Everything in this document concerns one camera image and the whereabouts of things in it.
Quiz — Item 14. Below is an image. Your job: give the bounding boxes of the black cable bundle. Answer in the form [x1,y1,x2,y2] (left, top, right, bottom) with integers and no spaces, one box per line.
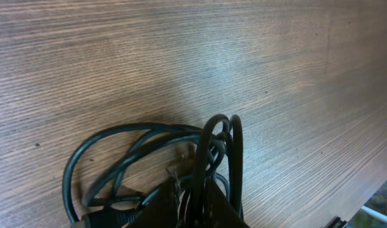
[61,113,244,228]

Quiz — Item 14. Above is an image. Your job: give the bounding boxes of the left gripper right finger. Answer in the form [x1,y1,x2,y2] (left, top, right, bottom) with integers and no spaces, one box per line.
[204,179,249,228]

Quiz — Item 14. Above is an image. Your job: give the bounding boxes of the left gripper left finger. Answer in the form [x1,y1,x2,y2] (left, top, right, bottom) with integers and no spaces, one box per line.
[127,180,179,228]

